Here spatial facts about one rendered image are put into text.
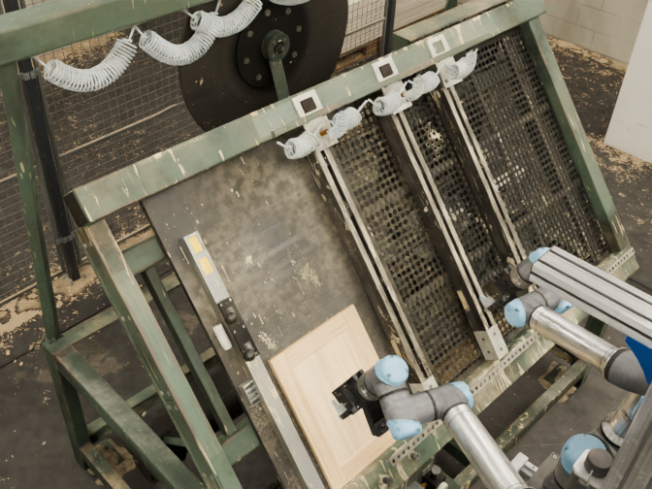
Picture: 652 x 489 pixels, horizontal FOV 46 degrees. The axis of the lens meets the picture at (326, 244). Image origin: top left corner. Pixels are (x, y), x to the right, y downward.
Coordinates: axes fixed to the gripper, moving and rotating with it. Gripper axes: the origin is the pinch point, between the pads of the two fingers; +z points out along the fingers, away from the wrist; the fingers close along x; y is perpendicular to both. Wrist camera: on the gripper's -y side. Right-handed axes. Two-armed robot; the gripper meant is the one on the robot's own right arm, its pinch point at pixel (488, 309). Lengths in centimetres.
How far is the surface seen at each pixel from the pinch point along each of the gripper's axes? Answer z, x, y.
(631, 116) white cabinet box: 131, -347, 30
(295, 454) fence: 31, 71, 4
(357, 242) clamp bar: 9.0, 16.8, 44.6
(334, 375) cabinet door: 28, 45, 15
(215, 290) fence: 9, 69, 56
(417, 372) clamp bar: 28.2, 18.0, -1.6
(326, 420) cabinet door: 32, 55, 6
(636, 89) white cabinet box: 113, -347, 42
